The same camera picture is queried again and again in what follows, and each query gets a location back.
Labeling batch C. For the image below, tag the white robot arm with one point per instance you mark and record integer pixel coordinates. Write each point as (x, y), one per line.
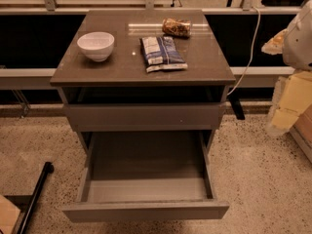
(295, 42)

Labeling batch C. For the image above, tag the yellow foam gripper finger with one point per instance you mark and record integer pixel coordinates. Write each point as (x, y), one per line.
(275, 45)

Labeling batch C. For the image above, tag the closed grey top drawer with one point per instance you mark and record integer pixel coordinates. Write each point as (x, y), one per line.
(143, 117)

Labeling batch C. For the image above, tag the open grey middle drawer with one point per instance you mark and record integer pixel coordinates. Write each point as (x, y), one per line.
(146, 176)

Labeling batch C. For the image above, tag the wooden board corner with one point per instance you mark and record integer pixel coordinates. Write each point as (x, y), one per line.
(9, 214)

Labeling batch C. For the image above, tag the grey drawer cabinet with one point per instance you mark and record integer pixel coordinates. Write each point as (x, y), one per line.
(122, 78)

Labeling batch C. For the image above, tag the cardboard box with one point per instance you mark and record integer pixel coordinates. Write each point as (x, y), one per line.
(302, 132)

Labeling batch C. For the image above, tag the blue chip bag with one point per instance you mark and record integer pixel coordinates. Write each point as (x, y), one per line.
(160, 54)

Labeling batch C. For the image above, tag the white ceramic bowl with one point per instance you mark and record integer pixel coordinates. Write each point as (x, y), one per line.
(97, 46)

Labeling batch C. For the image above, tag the black table leg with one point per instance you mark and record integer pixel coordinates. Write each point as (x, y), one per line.
(236, 106)

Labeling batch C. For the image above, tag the black metal bar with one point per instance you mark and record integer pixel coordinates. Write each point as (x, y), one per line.
(48, 168)

